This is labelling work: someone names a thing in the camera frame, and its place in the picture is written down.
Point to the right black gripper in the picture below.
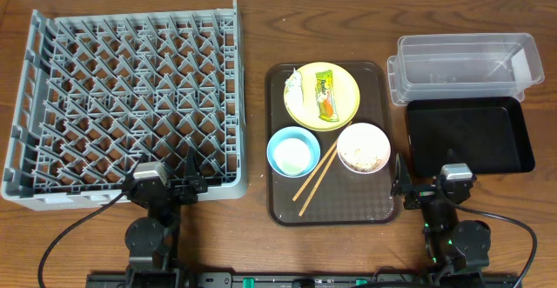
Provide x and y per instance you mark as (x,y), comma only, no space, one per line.
(422,197)

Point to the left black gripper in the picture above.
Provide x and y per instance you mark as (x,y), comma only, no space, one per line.
(170,189)

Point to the pink bowl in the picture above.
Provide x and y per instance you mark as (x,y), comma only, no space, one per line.
(363,148)

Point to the green orange snack wrapper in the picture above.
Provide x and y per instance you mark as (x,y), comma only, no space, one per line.
(325,97)

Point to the light blue bowl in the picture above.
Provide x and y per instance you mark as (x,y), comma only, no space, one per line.
(299,133)

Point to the white tissue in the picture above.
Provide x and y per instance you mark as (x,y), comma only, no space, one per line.
(294,95)

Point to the wooden chopstick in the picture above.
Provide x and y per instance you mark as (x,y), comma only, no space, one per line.
(318,182)
(317,170)

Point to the pale green plastic cup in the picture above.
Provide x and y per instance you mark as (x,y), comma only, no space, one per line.
(292,156)

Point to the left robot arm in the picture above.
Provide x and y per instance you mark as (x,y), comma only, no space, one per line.
(153,240)

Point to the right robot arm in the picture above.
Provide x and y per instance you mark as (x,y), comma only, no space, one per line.
(458,248)

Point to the grey plastic dishwasher rack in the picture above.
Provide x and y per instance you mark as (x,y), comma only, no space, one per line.
(97,94)

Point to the black rectangular tray bin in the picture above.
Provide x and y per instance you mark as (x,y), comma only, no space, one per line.
(488,134)

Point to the dark brown serving tray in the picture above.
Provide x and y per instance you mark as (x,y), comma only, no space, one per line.
(343,197)

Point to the clear plastic bin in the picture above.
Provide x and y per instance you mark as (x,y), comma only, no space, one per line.
(447,66)

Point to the yellow round plate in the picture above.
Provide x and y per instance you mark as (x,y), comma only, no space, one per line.
(346,95)

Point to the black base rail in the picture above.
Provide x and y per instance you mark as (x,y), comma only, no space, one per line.
(228,280)

